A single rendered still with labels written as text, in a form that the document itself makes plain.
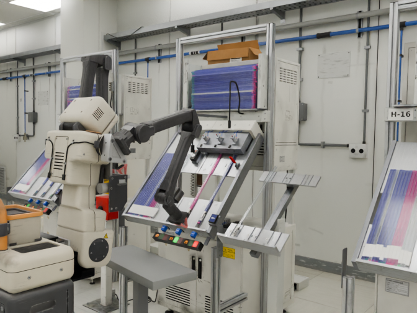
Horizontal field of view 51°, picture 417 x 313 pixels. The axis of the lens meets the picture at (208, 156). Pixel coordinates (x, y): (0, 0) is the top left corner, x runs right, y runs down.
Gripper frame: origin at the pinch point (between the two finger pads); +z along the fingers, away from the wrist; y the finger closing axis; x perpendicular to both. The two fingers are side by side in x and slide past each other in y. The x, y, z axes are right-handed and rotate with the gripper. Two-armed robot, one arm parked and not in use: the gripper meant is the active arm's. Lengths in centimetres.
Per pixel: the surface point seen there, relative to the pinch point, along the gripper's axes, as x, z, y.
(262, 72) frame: -98, -19, -11
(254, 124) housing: -75, 0, -7
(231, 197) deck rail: -27.8, 10.6, -9.0
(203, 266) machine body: -2, 52, 21
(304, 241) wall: -103, 183, 35
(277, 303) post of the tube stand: 12, 41, -42
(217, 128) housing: -71, 0, 18
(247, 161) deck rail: -53, 8, -9
